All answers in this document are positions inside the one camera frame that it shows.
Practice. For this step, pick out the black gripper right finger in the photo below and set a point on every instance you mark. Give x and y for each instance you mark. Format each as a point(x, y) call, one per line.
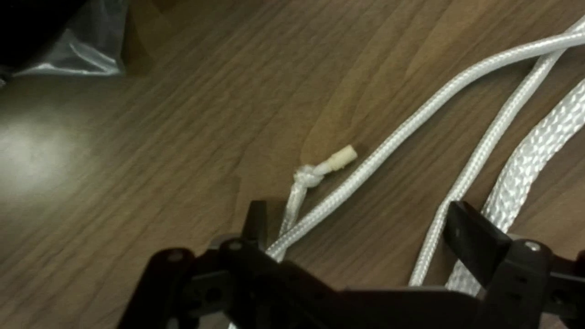
point(475, 240)

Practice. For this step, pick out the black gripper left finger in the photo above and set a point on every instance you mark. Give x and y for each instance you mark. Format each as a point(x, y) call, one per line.
point(257, 220)

